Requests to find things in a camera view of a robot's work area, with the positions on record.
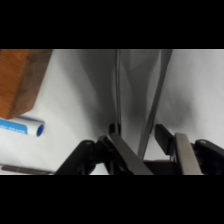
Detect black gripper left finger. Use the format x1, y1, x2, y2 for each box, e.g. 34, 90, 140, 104
54, 123, 154, 175

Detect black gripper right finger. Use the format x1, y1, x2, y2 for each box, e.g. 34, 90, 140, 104
154, 123, 224, 175

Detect silver metal tongs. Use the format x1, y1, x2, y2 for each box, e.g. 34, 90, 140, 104
114, 49, 174, 160

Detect dark red marker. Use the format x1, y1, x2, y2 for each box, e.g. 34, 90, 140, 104
0, 164, 54, 175

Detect blue white marker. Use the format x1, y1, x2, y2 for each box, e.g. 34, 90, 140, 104
0, 115, 46, 138

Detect brown wooden block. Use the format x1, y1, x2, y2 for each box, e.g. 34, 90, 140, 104
0, 49, 53, 120

